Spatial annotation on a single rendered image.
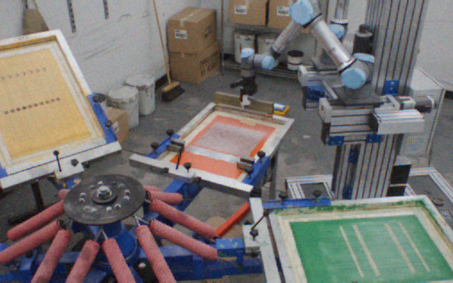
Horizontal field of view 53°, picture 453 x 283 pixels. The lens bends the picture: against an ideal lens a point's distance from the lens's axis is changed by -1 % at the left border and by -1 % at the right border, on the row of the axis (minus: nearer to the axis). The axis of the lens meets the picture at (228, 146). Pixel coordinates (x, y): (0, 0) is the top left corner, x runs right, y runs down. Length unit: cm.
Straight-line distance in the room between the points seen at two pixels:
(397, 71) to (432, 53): 299
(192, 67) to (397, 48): 339
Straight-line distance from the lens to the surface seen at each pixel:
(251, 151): 260
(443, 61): 585
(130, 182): 179
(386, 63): 279
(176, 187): 219
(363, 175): 315
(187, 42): 562
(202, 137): 274
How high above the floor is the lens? 234
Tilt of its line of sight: 32 degrees down
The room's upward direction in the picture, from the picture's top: straight up
